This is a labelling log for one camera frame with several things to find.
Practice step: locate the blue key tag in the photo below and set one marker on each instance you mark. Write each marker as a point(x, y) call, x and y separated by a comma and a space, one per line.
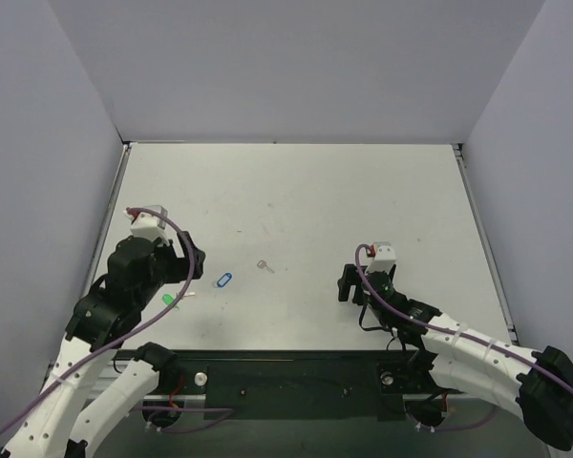
point(223, 280)

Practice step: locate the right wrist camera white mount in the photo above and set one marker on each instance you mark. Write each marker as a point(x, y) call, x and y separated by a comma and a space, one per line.
point(382, 258)

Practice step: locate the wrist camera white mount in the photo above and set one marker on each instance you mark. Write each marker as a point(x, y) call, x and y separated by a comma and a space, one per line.
point(146, 226)
point(382, 258)

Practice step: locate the green key tag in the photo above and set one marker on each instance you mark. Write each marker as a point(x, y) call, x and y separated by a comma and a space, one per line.
point(167, 299)

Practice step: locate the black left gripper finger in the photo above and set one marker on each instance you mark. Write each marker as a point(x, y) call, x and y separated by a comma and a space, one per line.
point(185, 240)
point(198, 258)

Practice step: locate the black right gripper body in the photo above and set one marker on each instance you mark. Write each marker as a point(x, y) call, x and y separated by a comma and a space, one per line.
point(354, 282)

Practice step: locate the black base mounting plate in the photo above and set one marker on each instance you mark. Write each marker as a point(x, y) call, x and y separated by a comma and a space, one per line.
point(302, 384)

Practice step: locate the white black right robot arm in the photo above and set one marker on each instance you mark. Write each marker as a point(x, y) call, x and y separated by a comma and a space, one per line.
point(534, 385)

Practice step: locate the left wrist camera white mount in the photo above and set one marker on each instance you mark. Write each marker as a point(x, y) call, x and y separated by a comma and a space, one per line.
point(146, 226)

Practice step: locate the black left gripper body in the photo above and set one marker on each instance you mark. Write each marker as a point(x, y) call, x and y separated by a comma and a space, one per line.
point(181, 258)

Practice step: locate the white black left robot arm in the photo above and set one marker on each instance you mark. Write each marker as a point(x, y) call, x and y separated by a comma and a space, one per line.
point(60, 422)

